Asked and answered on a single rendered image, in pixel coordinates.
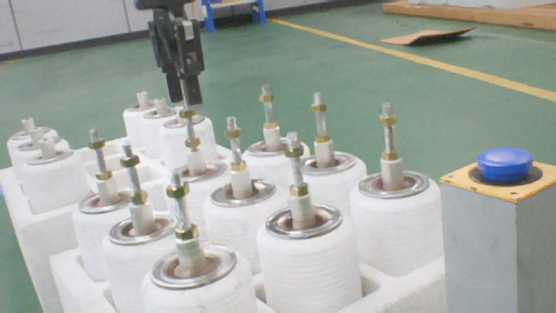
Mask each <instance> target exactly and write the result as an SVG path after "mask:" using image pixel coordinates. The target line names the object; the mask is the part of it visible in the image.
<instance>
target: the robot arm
mask: <svg viewBox="0 0 556 313"><path fill-rule="evenodd" d="M194 2H196V0H134V4H135V7H136V9H137V10H153V11H154V12H153V14H152V16H154V20H153V21H148V22H147V27H148V29H149V37H150V41H151V44H152V48H153V52H154V57H155V60H156V66H157V67H161V72H162V73H163V74H164V73H166V75H164V76H165V81H166V86H167V90H168V95H169V101H170V102H171V103H179V102H181V101H182V100H183V99H184V104H185V108H186V109H187V110H198V109H201V108H202V107H203V106H204V102H203V97H202V88H201V83H200V78H199V77H198V76H200V75H201V72H203V71H204V70H205V65H204V61H203V55H202V43H201V37H200V31H199V23H198V22H197V19H196V18H193V20H188V18H187V15H186V12H185V9H184V4H187V3H194ZM162 47H163V49H162ZM187 59H189V60H190V62H191V63H187Z"/></svg>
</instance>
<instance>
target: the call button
mask: <svg viewBox="0 0 556 313"><path fill-rule="evenodd" d="M532 167H533V155H532V154H530V153H529V152H527V151H526V150H522V149H516V148H497V149H491V150H485V151H483V152H481V153H480V154H479V155H478V156H477V168H478V169H479V170H482V174H483V176H485V177H487V178H491V180H495V181H514V179H519V178H522V177H524V176H526V174H527V171H528V170H530V169H531V168H532Z"/></svg>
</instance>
